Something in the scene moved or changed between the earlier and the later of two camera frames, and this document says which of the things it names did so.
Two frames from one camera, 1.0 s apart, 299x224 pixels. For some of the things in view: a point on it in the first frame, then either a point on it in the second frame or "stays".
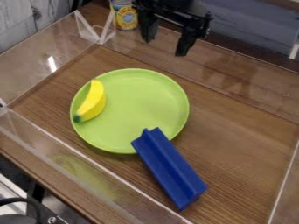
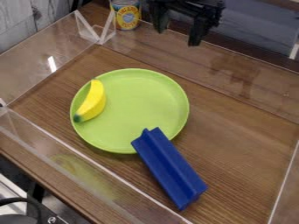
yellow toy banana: (95, 102) stays
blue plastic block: (182, 181) stays
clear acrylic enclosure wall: (117, 120) stays
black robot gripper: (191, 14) -> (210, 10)
